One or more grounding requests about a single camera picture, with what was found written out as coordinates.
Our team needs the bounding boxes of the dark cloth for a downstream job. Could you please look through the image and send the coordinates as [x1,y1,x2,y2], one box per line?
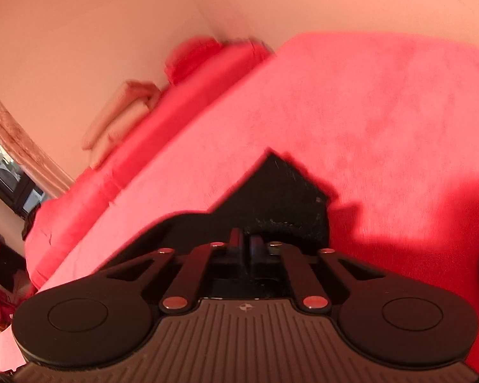
[22,203,42,242]

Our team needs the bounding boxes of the pale pink pillow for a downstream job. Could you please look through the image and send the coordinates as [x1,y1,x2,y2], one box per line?
[88,96,160,170]
[82,81,156,150]

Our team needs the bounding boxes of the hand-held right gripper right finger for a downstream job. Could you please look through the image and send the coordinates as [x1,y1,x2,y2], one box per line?
[248,235,386,312]

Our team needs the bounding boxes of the pink covered bed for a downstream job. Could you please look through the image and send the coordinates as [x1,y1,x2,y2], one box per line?
[24,42,276,288]

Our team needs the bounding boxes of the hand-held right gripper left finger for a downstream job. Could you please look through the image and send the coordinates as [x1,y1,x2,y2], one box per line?
[98,227,243,312]

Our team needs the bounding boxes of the black knit pants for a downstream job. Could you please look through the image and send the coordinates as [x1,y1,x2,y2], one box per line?
[144,147,331,300]

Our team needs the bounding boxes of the pink fleece blanket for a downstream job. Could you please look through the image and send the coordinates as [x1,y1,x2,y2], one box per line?
[0,32,479,368]

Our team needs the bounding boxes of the folded pink blanket stack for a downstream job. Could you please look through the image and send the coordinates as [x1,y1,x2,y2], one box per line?
[163,36,224,84]

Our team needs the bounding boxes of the pale lace curtain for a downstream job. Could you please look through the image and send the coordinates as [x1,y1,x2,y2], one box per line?
[0,82,74,198]

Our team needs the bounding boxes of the dark framed window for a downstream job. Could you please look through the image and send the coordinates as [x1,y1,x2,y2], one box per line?
[0,125,50,218]

